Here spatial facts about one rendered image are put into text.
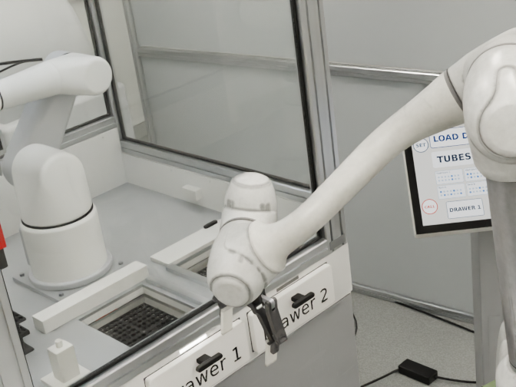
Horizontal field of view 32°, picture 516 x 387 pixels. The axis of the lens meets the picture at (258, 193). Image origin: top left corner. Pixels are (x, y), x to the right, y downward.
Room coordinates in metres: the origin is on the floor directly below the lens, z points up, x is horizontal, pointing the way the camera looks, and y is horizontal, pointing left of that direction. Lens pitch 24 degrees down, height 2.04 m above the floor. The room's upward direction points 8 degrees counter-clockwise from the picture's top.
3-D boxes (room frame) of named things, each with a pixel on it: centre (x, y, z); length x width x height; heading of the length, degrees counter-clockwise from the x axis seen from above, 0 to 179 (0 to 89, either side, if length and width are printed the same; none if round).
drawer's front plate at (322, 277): (1.93, -0.05, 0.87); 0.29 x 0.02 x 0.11; 132
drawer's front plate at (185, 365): (1.72, 0.19, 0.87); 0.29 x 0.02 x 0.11; 132
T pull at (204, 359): (1.70, 0.17, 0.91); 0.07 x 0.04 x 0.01; 132
